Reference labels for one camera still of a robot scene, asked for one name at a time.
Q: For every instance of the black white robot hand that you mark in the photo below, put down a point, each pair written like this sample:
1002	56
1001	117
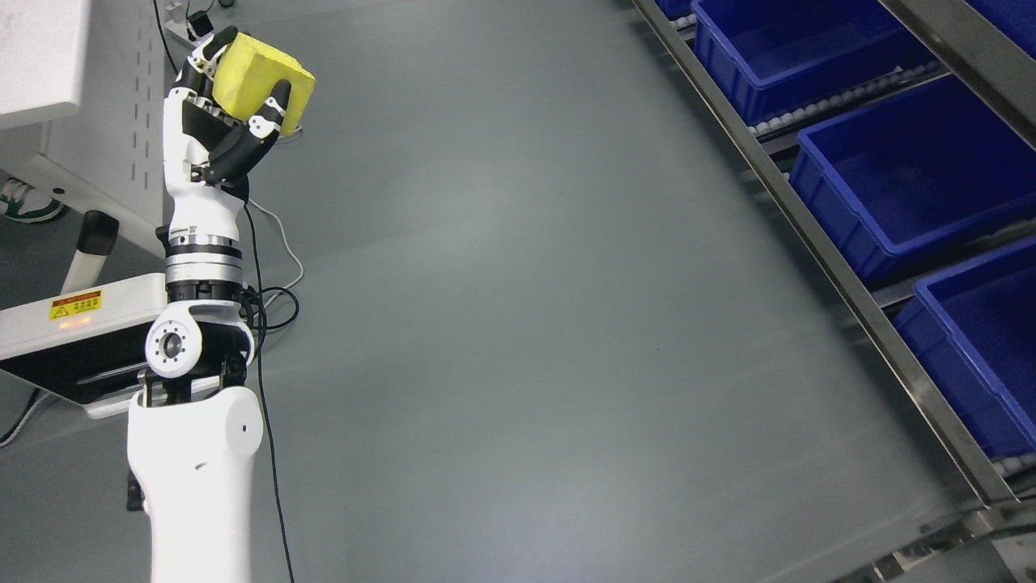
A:
207	154

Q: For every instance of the yellow foam block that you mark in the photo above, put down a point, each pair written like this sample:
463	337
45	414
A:
247	73

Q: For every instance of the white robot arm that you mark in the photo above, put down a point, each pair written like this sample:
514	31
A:
194	428

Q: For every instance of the blue bin middle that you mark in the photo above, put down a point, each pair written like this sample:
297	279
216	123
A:
900	185

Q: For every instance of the blue bin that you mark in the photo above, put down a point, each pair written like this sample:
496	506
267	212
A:
972	328
900	185
772	57

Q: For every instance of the white machine cabinet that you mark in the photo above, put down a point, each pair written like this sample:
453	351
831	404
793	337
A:
85	123

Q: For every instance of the green white shoe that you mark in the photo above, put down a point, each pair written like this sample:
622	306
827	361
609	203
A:
22	203

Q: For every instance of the blue bin upper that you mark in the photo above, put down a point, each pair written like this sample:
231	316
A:
772	57

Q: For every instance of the blue bin lower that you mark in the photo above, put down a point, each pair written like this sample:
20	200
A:
972	328

